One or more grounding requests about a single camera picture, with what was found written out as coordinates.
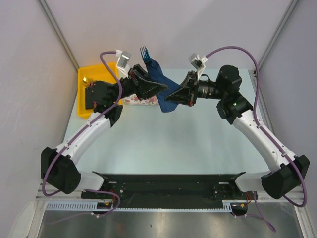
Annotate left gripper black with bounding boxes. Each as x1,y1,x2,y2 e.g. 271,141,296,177
110,64,168,103

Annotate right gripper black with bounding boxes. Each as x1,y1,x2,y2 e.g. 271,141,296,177
165,71,225,107

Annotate dark blue paper napkin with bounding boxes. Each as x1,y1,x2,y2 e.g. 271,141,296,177
144,58,181,114

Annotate blue metal fork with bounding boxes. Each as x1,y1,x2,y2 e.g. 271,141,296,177
140,46,152,65

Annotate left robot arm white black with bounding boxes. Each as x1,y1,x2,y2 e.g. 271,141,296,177
41,64,168,198

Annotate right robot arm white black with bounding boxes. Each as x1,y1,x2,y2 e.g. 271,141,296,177
166,65,310,199

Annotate black rolled napkin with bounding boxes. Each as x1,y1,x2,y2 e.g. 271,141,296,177
85,87,95,110

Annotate floral pattern tray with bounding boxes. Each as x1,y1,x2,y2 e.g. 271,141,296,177
123,94,159,106

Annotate yellow plastic bin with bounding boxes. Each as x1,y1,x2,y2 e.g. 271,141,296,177
77,64,116,119

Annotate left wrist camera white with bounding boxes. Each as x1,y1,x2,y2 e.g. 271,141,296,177
116,50,131,77

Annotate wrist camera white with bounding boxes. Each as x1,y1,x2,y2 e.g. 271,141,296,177
116,50,131,77
189,53,208,79

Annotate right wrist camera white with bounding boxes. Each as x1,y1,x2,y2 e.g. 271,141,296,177
189,53,208,79

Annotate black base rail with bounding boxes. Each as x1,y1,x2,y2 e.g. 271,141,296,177
81,174,254,210

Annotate aluminium frame rail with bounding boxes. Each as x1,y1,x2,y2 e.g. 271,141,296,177
36,182,304,203

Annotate white slotted cable duct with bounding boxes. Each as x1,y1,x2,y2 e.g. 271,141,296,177
46,201,232,212

